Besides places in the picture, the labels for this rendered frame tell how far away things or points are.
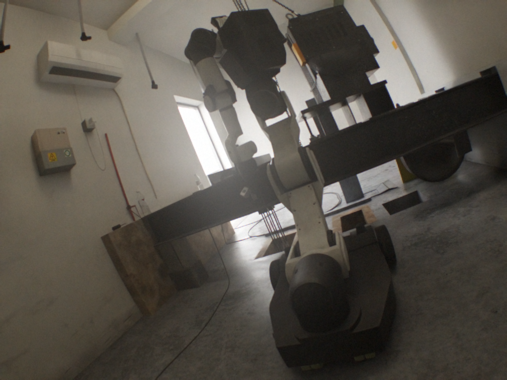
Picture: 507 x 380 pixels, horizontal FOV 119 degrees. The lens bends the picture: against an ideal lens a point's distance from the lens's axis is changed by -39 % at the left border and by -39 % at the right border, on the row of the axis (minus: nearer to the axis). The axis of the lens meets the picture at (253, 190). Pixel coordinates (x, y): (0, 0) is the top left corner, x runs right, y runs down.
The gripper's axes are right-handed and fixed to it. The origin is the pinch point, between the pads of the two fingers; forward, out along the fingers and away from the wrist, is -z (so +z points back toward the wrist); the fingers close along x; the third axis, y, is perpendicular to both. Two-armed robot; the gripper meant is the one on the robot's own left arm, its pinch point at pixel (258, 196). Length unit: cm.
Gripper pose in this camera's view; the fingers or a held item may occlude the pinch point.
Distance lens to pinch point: 117.3
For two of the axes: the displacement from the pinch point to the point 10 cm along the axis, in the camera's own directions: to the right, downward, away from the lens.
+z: -3.3, -8.7, -3.6
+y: -7.9, 4.6, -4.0
